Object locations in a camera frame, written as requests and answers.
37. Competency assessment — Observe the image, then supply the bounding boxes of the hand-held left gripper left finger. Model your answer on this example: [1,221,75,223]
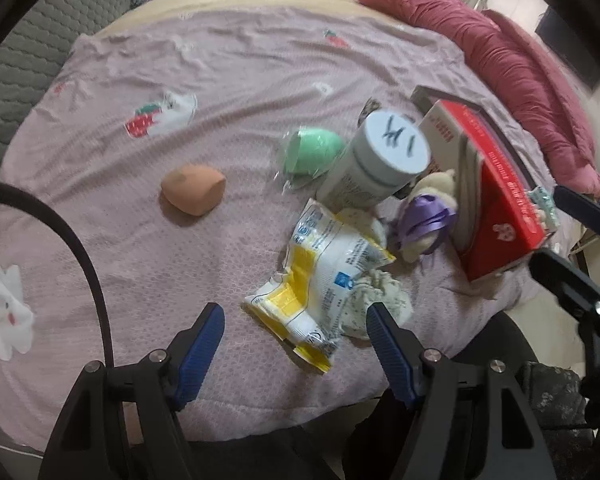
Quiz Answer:
[39,302,226,480]

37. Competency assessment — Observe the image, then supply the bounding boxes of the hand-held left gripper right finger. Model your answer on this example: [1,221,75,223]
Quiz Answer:
[366,302,558,480]

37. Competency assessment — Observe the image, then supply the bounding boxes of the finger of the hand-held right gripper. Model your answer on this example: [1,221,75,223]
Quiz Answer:
[529,250,600,328]
[554,186,600,233]

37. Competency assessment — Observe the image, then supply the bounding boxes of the green tissue packet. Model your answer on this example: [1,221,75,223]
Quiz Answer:
[527,186,561,233]

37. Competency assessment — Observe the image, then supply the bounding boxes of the orange makeup sponge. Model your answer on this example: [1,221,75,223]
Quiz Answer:
[160,165,227,217]

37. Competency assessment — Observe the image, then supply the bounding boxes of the white plastic jar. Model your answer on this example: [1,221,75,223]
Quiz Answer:
[316,108,432,209]

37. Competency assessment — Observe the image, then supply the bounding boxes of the green makeup sponge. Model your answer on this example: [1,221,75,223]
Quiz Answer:
[279,127,346,191]

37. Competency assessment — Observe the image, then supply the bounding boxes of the white floral cloth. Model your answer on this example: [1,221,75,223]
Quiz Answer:
[337,207,413,341]

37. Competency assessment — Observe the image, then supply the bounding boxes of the person's dark floral pants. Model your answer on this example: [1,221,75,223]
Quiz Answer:
[522,360,598,480]

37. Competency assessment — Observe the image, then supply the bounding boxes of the red tissue pack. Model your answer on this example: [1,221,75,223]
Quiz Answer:
[419,99,556,282]

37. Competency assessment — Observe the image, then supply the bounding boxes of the yellow white packet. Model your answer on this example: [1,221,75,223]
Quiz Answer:
[243,198,397,375]

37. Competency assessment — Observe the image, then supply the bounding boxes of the cream plush bear purple ribbon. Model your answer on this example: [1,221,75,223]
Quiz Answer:
[387,169,461,263]

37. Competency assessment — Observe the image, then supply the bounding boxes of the black television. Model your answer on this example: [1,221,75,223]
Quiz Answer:
[536,4,600,92]

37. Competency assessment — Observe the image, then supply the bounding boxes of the red quilt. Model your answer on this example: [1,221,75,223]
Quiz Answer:
[356,0,600,198]

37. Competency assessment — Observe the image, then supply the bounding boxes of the leopard print scrunchie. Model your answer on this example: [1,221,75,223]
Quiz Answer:
[360,98,383,126]

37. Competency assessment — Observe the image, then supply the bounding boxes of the pink printed blanket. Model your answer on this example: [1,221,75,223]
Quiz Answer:
[0,0,571,456]

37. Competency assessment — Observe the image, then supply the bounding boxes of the grey quilted sofa cover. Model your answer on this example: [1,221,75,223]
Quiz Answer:
[0,0,156,181]

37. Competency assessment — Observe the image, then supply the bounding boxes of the black cable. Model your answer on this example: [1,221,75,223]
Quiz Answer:
[0,177,116,368]

